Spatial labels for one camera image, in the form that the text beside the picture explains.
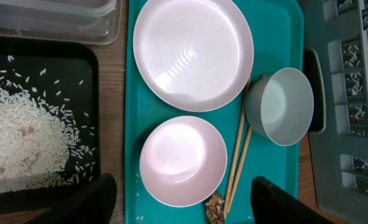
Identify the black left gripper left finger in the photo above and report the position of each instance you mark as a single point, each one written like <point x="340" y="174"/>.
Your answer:
<point x="94" y="203"/>

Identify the black food waste tray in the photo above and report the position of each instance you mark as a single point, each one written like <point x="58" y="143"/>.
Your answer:
<point x="46" y="197"/>

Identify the grey green bowl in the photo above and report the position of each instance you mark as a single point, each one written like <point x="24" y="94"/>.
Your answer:
<point x="280" y="107"/>

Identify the large pink plate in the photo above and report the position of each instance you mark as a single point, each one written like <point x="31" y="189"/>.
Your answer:
<point x="195" y="55"/>

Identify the left wooden chopstick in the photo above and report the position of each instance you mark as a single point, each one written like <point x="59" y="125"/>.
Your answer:
<point x="236" y="150"/>

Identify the brown food scrap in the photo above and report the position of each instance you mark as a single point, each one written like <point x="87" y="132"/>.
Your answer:
<point x="214" y="209"/>

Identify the pile of white rice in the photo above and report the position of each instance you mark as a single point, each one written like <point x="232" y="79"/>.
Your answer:
<point x="48" y="120"/>

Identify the right wooden chopstick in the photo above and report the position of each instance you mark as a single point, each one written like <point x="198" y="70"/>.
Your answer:
<point x="235" y="180"/>

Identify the clear plastic bin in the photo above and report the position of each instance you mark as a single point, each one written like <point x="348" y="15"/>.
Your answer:
<point x="94" y="22"/>

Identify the grey dish rack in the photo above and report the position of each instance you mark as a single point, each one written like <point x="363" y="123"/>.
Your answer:
<point x="336" y="63"/>

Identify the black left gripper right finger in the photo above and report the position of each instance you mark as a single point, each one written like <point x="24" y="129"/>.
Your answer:
<point x="270" y="204"/>

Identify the wooden chopstick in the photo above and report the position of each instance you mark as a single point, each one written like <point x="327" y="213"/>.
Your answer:
<point x="235" y="180"/>
<point x="236" y="150"/>

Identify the pink bowl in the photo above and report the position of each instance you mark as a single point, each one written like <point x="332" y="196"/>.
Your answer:
<point x="183" y="161"/>

